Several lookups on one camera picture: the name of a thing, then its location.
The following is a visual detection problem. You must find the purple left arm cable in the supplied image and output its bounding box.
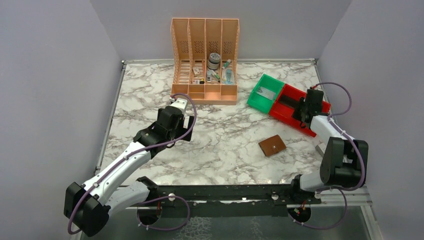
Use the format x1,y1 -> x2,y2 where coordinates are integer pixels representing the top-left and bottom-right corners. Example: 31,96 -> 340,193
67,93 -> 198,235

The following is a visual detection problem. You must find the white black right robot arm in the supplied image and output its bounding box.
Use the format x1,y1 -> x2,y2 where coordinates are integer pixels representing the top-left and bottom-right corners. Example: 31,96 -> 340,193
288,87 -> 369,204

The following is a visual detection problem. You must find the green plastic bin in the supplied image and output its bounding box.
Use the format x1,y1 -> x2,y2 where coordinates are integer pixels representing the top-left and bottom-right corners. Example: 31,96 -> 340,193
247,74 -> 285,114

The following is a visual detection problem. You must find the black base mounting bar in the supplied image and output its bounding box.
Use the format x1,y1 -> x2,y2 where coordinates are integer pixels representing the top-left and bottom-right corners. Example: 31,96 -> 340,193
135,184 -> 321,218

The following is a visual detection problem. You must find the brown leather card holder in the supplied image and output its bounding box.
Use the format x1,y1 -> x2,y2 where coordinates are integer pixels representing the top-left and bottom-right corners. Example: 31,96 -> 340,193
258,134 -> 287,157

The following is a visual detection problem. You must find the small grey white bottle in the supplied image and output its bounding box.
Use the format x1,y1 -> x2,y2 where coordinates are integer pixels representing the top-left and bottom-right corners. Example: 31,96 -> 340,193
206,72 -> 212,83

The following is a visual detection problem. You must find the red plastic bin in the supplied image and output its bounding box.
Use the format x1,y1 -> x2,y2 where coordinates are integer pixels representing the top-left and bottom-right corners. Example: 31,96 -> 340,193
268,83 -> 331,138

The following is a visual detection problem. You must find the black card in red bin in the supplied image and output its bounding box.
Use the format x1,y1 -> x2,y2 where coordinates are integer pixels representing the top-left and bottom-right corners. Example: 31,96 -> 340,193
278,95 -> 305,111

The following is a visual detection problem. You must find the small red black item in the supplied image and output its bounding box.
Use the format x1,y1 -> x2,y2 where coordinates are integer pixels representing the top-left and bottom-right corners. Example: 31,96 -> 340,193
192,79 -> 205,85

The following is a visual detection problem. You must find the grey round tin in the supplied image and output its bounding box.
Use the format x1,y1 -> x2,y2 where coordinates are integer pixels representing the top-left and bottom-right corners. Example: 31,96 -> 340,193
207,52 -> 221,70

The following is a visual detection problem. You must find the orange plastic desk organizer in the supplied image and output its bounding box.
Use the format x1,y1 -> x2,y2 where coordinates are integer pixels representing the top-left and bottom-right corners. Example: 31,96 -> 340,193
170,18 -> 240,105

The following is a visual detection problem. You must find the small white red box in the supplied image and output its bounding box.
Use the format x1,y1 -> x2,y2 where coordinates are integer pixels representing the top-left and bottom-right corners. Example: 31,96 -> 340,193
315,143 -> 327,157

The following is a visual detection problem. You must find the teal packaged item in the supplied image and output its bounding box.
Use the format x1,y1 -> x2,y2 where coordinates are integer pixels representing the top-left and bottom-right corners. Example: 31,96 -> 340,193
221,68 -> 236,85

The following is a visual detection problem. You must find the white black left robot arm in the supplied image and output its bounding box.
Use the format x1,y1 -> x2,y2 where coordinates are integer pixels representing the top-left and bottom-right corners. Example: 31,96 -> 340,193
63,98 -> 197,237

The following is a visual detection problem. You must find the silver card in green bin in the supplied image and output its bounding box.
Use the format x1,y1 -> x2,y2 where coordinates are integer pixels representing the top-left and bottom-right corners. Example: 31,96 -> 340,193
256,86 -> 276,101

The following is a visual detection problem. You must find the green white marker pen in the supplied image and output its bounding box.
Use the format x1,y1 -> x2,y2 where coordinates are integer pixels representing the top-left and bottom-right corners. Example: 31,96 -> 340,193
209,70 -> 221,83

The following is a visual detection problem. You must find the aluminium frame rail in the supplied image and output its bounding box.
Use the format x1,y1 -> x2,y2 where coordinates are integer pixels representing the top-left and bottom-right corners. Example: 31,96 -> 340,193
78,184 -> 373,210

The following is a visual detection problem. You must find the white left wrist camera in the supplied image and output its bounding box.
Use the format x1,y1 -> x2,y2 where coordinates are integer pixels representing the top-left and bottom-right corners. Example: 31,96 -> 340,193
170,98 -> 188,115

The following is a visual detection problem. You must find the small teal tube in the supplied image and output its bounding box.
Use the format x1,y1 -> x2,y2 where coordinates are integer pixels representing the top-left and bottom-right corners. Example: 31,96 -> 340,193
222,59 -> 231,69

